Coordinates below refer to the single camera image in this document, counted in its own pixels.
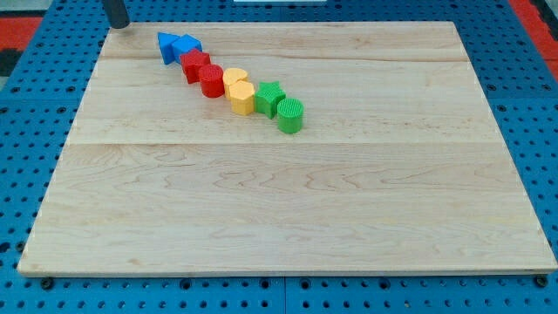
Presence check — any green star block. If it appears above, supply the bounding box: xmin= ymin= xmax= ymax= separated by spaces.
xmin=255 ymin=81 xmax=286 ymax=119

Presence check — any red star block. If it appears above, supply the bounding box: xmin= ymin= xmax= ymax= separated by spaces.
xmin=179 ymin=48 xmax=211 ymax=84

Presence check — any green cylinder block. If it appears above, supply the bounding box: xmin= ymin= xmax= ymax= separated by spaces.
xmin=277 ymin=98 xmax=304 ymax=133

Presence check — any yellow hexagon block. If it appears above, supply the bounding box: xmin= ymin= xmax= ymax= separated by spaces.
xmin=229 ymin=80 xmax=255 ymax=115

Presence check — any yellow heart block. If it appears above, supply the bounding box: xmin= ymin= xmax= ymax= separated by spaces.
xmin=222 ymin=67 xmax=248 ymax=99

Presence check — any red cylinder block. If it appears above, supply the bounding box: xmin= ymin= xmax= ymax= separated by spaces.
xmin=198 ymin=64 xmax=225 ymax=98

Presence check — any wooden board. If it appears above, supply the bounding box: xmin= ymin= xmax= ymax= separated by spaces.
xmin=17 ymin=22 xmax=557 ymax=277

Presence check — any blue cube block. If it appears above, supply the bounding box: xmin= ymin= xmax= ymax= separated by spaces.
xmin=171 ymin=34 xmax=203 ymax=64

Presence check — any blue triangle block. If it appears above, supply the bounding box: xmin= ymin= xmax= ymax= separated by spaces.
xmin=157 ymin=32 xmax=180 ymax=65

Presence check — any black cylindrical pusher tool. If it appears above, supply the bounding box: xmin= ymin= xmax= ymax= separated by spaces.
xmin=102 ymin=0 xmax=130 ymax=29

